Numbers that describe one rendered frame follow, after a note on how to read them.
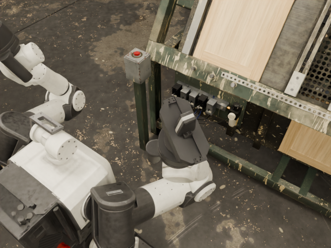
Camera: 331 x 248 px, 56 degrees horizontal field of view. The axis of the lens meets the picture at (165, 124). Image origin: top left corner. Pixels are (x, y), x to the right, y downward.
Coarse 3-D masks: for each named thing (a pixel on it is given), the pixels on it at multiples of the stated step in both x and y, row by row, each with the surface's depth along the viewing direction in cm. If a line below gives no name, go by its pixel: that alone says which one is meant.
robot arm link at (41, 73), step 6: (0, 66) 92; (36, 66) 103; (42, 66) 102; (6, 72) 93; (30, 72) 103; (36, 72) 102; (42, 72) 102; (48, 72) 103; (12, 78) 95; (18, 78) 96; (36, 78) 102; (42, 78) 101; (48, 78) 103; (24, 84) 100; (30, 84) 101; (36, 84) 102
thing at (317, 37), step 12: (324, 12) 153; (324, 24) 157; (312, 36) 157; (324, 36) 156; (312, 48) 161; (300, 60) 161; (312, 60) 159; (300, 72) 165; (288, 84) 165; (300, 84) 163
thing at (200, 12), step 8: (200, 0) 185; (208, 0) 184; (200, 8) 185; (200, 16) 186; (192, 24) 189; (200, 24) 189; (192, 32) 190; (192, 40) 191; (184, 48) 194; (192, 48) 194
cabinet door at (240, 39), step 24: (216, 0) 182; (240, 0) 176; (264, 0) 171; (288, 0) 165; (216, 24) 185; (240, 24) 178; (264, 24) 172; (216, 48) 187; (240, 48) 180; (264, 48) 174; (240, 72) 182
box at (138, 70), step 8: (136, 48) 193; (128, 56) 188; (136, 56) 188; (144, 56) 188; (128, 64) 190; (136, 64) 185; (144, 64) 189; (128, 72) 195; (136, 72) 190; (144, 72) 193; (136, 80) 195; (144, 80) 198
